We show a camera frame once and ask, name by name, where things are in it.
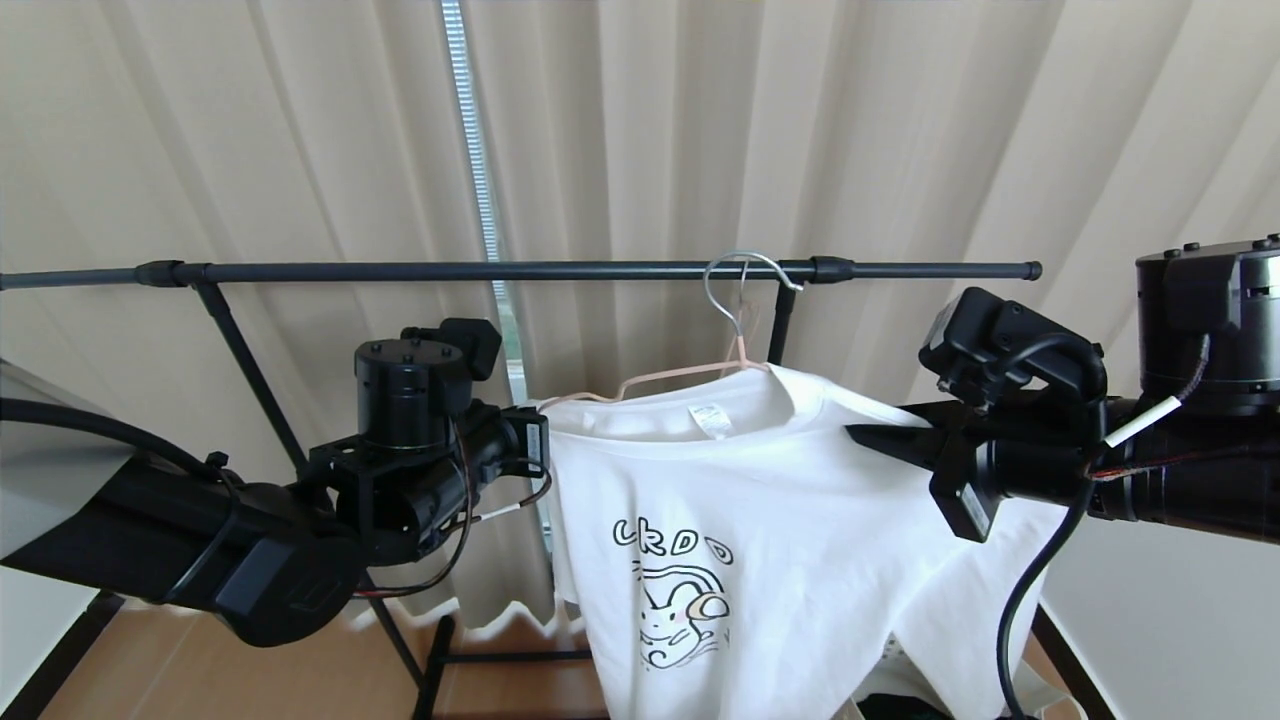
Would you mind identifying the white printed t-shirt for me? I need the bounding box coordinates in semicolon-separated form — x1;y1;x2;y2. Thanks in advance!
540;365;1071;720

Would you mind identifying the black clothes rack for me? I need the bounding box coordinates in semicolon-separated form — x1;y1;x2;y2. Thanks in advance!
0;257;1043;720

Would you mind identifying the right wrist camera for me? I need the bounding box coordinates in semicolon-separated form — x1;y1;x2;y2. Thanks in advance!
918;287;1109;441

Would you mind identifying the white laundry basket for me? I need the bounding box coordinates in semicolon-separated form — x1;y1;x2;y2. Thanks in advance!
850;640;1091;720

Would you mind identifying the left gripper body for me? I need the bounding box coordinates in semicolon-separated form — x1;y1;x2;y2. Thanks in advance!
335;403;553;563

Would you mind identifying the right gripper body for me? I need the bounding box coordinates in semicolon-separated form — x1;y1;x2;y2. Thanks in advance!
930;400;1280;546

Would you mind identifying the beige curtain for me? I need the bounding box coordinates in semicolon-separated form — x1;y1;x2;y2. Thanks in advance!
0;0;1280;636

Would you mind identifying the black garment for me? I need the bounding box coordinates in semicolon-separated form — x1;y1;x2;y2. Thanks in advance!
858;690;953;720

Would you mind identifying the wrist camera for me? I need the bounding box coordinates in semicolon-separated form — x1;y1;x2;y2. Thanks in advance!
918;287;1109;441
400;318;503;383

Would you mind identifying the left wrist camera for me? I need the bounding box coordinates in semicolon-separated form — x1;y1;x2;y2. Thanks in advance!
400;318;503;383

